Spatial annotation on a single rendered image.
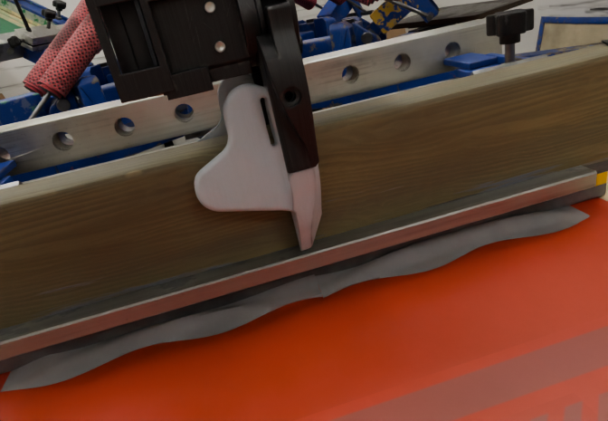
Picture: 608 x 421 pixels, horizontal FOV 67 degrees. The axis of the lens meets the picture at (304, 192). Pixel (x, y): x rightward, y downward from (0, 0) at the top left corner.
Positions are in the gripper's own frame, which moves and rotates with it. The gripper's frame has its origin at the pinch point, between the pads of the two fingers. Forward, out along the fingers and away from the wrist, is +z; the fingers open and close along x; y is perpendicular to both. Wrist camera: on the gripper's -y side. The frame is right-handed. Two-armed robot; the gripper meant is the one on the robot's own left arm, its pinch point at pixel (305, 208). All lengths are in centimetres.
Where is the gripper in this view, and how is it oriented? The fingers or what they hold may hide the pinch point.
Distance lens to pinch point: 26.6
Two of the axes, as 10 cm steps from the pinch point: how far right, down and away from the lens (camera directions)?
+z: 1.9, 9.0, 3.9
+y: -9.6, 2.6, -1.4
